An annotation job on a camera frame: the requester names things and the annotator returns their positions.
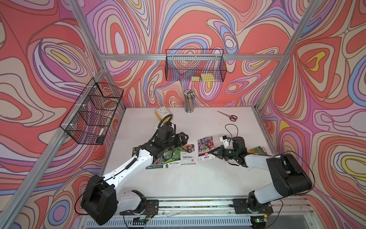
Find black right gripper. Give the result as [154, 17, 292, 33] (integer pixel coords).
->
[210, 145, 238, 161]

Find yellow square alarm clock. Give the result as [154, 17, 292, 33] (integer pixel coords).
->
[155, 106, 171, 121]

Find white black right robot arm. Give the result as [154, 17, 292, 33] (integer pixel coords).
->
[209, 136, 313, 214]

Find aluminium frame post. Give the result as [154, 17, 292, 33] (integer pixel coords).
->
[67, 0, 126, 109]

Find black wire basket back wall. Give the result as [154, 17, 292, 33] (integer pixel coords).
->
[165, 48, 227, 82]

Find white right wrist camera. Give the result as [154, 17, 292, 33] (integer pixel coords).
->
[220, 135, 231, 148]

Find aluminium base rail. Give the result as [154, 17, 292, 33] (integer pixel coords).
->
[73, 197, 322, 229]

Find mixed colour flower seed packet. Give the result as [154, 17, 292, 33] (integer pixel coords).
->
[179, 144, 197, 165]

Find yellow sticky notes pad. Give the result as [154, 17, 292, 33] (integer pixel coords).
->
[201, 73, 215, 82]

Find small yellow sticky notes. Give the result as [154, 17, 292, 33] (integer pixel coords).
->
[191, 76, 200, 82]

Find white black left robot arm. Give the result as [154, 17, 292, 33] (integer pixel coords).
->
[81, 122, 189, 226]

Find black wire basket wall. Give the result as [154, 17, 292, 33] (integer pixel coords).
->
[165, 48, 227, 82]
[60, 79, 124, 145]

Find striped pencil cup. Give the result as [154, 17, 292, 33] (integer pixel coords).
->
[184, 90, 195, 113]

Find red handled scissors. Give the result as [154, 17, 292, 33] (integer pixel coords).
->
[218, 111, 238, 122]

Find yellow sunflower seed packet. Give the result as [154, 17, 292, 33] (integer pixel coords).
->
[247, 147, 268, 156]

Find pink flower field seed packet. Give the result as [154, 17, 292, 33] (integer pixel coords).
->
[146, 156, 165, 169]

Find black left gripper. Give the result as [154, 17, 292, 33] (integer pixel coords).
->
[162, 132, 190, 152]

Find black wire basket left wall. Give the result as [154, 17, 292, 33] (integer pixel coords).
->
[60, 79, 124, 145]

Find green gourd seed packet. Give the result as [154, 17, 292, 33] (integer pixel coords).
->
[163, 148, 181, 169]

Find purple pink flower seed packet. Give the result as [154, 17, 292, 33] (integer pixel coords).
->
[198, 136, 215, 162]

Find green leaf seed packet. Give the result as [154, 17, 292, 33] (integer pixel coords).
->
[132, 147, 139, 157]

